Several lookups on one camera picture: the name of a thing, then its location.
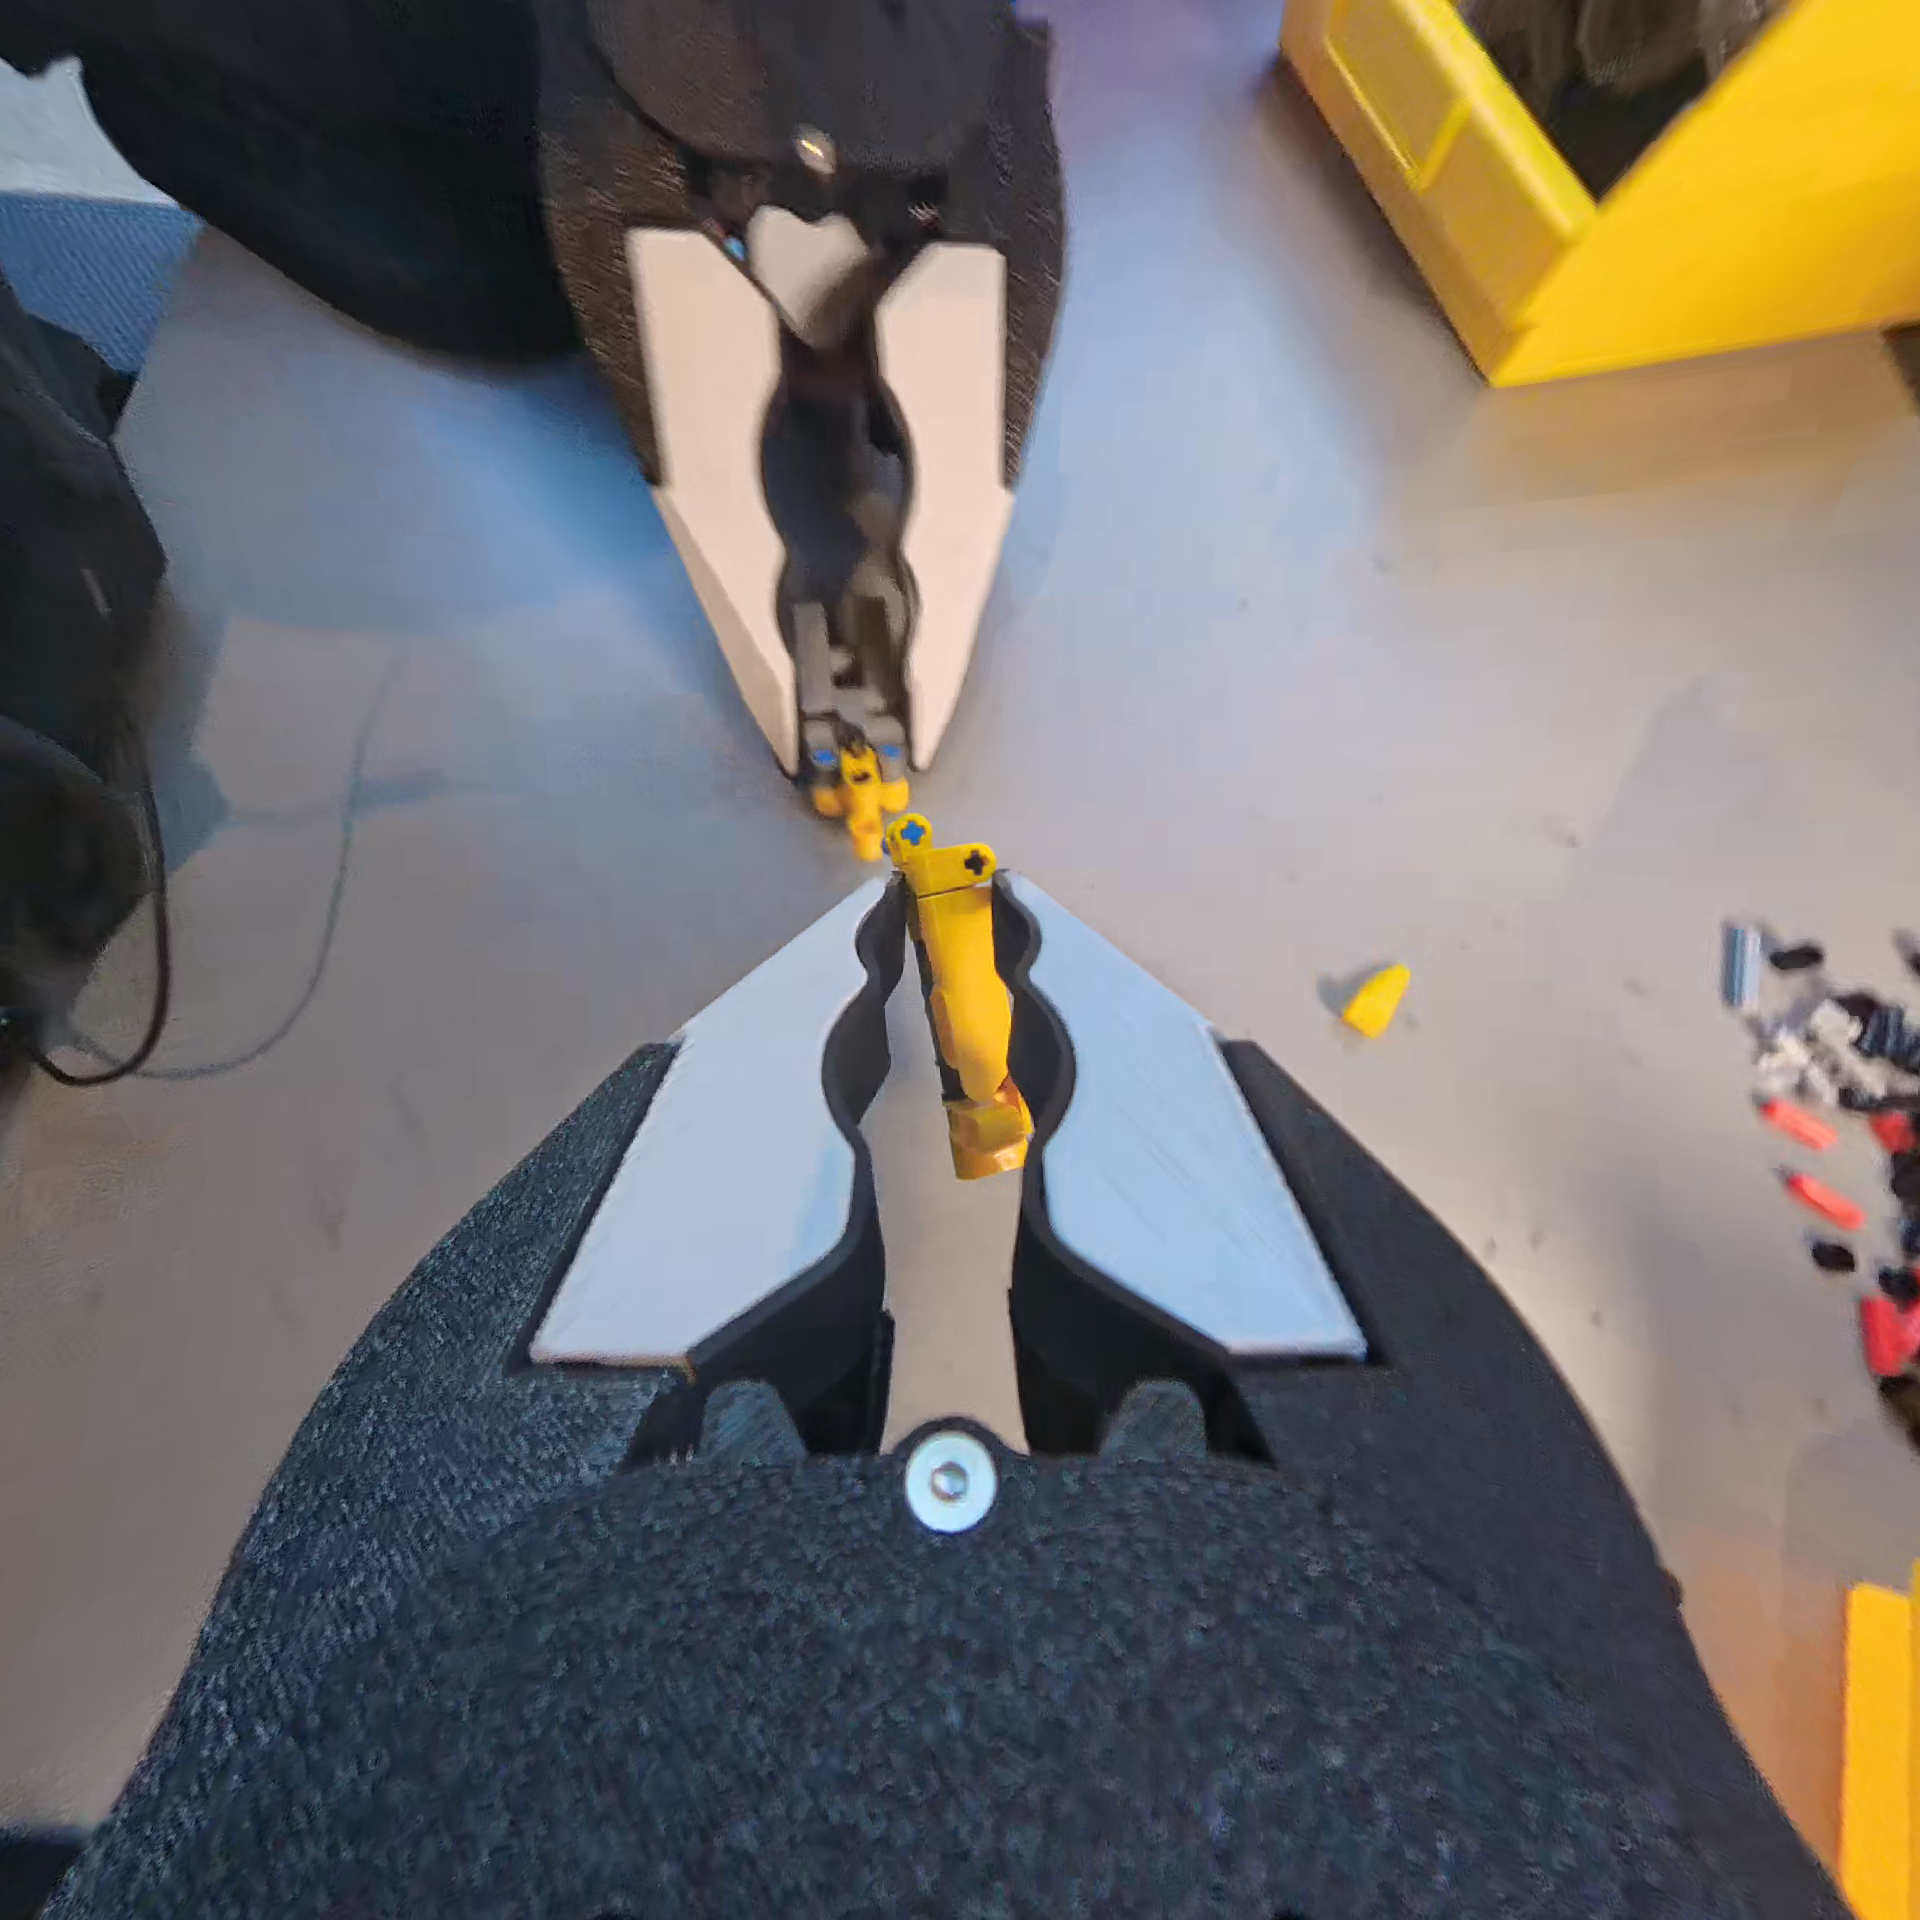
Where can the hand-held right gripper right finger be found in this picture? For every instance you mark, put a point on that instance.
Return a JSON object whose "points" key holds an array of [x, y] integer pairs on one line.
{"points": [[1184, 1185]]}

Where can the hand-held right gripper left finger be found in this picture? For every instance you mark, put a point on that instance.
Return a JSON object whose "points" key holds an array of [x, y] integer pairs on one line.
{"points": [[720, 1185]]}

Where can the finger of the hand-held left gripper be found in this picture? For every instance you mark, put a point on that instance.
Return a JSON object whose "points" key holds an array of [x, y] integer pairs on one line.
{"points": [[960, 452], [704, 422]]}

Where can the grey and yellow brick assembly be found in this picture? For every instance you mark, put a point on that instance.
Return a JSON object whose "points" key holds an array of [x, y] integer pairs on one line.
{"points": [[820, 646]]}

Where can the yellow wedge brick piece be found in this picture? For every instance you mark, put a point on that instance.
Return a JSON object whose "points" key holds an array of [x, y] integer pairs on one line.
{"points": [[1382, 1001]]}

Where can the yellow tracked brick vehicle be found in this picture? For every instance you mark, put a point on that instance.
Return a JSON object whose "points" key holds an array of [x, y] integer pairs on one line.
{"points": [[1605, 89]]}

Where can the yellow plastic parts bin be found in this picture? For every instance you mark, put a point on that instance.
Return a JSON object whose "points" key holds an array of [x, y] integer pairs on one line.
{"points": [[1882, 1725]]}

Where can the person's left forearm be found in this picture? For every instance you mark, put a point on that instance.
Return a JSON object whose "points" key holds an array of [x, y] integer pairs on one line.
{"points": [[331, 150]]}

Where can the grey desk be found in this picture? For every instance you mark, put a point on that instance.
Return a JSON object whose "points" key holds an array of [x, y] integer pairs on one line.
{"points": [[1349, 674]]}

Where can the grey fabric seat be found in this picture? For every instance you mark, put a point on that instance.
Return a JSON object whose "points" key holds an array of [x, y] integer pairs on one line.
{"points": [[76, 271]]}

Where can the pile of small brick pins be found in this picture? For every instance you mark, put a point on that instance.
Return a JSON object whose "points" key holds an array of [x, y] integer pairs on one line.
{"points": [[1823, 1037]]}

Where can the person's black hoodie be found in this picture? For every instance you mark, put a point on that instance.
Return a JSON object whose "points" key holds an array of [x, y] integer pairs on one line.
{"points": [[61, 599]]}

